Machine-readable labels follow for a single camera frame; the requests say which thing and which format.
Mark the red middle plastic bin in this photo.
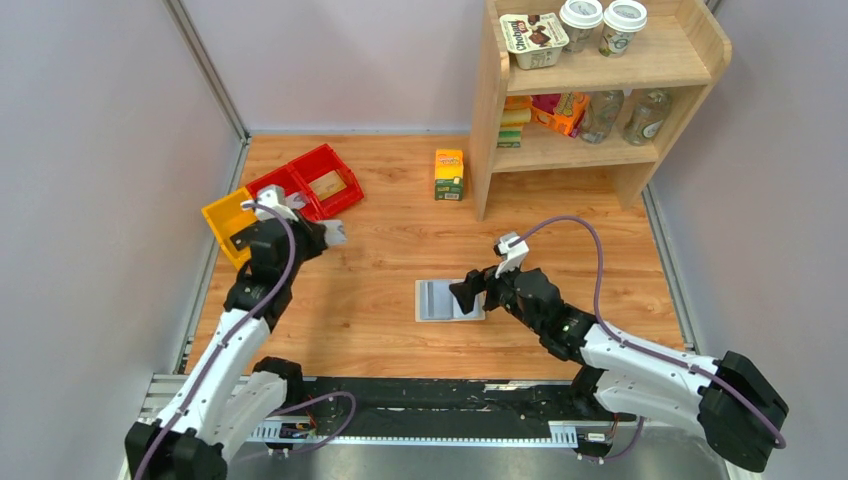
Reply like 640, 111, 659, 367
245, 166, 326, 221

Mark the aluminium frame rail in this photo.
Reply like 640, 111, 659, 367
119, 374, 763, 480

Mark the grey credit card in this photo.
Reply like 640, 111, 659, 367
320, 219, 347, 247

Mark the clear plastic bottle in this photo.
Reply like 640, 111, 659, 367
623, 88, 673, 146
579, 90, 625, 144

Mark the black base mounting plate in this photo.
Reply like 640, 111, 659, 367
286, 377, 614, 439

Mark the red far plastic bin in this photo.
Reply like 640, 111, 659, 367
289, 144, 365, 219

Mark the gold credit card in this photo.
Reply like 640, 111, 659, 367
309, 170, 347, 201

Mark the grey translucent card holder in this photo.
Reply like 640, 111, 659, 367
415, 279, 486, 323

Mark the orange snack box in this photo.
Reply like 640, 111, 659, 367
531, 92, 590, 138

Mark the left clear plastic bottle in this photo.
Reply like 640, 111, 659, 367
579, 90, 625, 144

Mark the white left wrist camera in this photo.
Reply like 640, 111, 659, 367
240, 185, 299, 222

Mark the yellow green sponge stack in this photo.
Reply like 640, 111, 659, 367
496, 95, 532, 148

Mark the yellow green juice carton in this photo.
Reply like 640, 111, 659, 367
434, 149, 465, 201

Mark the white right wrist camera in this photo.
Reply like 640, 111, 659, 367
494, 232, 529, 278

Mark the wooden shelf unit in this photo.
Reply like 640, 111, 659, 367
466, 1, 733, 220

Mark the left white-lidded paper cup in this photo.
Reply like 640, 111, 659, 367
558, 0, 603, 53

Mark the silver credit card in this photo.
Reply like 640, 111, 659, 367
285, 192, 309, 210

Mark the Chobani yogurt cup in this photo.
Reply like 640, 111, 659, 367
499, 13, 570, 70

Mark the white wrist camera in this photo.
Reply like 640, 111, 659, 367
240, 185, 299, 222
494, 232, 529, 278

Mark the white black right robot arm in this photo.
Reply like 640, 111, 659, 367
449, 267, 789, 473

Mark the right white-lidded paper cup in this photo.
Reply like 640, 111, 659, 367
598, 0, 648, 58

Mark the right clear plastic bottle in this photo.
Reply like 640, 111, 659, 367
623, 88, 673, 146

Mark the white-lidded paper cup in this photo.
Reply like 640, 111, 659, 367
558, 0, 603, 53
598, 0, 648, 58

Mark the black credit card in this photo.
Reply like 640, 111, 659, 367
230, 222, 259, 252

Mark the yellow plastic bin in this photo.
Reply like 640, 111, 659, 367
201, 187, 258, 269

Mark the red plastic bin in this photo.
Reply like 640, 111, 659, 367
245, 166, 326, 221
289, 144, 365, 219

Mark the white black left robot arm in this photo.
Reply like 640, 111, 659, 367
125, 218, 346, 479

